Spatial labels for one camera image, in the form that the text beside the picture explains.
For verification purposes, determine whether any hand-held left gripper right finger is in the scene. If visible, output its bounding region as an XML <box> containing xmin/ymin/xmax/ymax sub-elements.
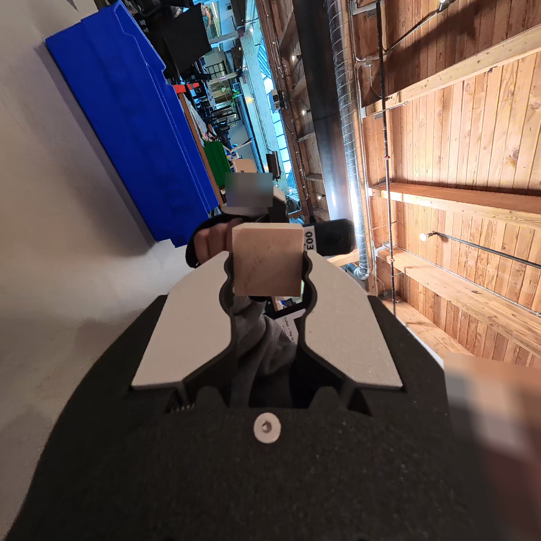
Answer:
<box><xmin>296</xmin><ymin>250</ymin><xmax>404</xmax><ymax>409</ymax></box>

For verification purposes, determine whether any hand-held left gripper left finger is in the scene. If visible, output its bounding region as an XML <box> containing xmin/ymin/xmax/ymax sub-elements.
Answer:
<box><xmin>131</xmin><ymin>251</ymin><xmax>239</xmax><ymax>407</ymax></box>

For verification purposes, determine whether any wooden cube with blue stripe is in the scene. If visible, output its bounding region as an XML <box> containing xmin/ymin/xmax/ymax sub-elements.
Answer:
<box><xmin>232</xmin><ymin>223</ymin><xmax>306</xmax><ymax>296</ymax></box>

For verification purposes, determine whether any blue plastic bin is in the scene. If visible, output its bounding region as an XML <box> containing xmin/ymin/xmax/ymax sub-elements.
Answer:
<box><xmin>46</xmin><ymin>0</ymin><xmax>220</xmax><ymax>248</ymax></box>

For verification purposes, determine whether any person's right forearm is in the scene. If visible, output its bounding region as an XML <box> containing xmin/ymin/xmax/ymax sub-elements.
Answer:
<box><xmin>232</xmin><ymin>294</ymin><xmax>298</xmax><ymax>408</ymax></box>

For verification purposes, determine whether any person's right hand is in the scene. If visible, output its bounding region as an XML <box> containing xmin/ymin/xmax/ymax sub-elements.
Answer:
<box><xmin>192</xmin><ymin>221</ymin><xmax>233</xmax><ymax>263</ymax></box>

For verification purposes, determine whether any green plastic crate stack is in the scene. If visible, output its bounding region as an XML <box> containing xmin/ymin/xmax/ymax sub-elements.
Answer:
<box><xmin>204</xmin><ymin>141</ymin><xmax>232</xmax><ymax>191</ymax></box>

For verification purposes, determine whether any spiral silver duct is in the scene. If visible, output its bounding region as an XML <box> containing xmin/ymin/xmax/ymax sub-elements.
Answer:
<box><xmin>325</xmin><ymin>0</ymin><xmax>376</xmax><ymax>280</ymax></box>

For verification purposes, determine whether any smooth dark duct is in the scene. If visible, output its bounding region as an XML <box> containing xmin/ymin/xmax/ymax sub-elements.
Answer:
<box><xmin>292</xmin><ymin>0</ymin><xmax>353</xmax><ymax>220</ymax></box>

